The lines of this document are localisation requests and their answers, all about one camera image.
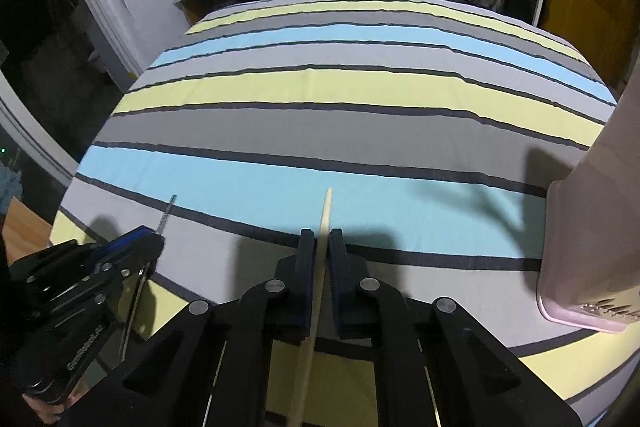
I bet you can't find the pink plastic utensil basket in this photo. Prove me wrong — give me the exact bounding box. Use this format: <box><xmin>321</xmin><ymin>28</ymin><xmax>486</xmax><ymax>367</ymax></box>
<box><xmin>536</xmin><ymin>75</ymin><xmax>639</xmax><ymax>334</ymax></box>

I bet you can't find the person's left hand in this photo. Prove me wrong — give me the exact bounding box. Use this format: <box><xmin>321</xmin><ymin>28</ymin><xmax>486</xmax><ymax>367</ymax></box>
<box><xmin>22</xmin><ymin>379</ymin><xmax>89</xmax><ymax>425</ymax></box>

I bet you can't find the striped tablecloth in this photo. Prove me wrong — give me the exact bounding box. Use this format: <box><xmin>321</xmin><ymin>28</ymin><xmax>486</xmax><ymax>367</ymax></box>
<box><xmin>50</xmin><ymin>0</ymin><xmax>639</xmax><ymax>425</ymax></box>

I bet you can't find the beige wooden chopstick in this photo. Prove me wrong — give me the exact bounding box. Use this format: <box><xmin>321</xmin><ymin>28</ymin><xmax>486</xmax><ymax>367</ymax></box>
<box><xmin>286</xmin><ymin>187</ymin><xmax>333</xmax><ymax>427</ymax></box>

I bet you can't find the silver-tipped black chopstick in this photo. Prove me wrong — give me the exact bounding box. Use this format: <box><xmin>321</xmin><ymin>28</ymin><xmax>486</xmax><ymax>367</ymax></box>
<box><xmin>118</xmin><ymin>194</ymin><xmax>177</xmax><ymax>363</ymax></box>

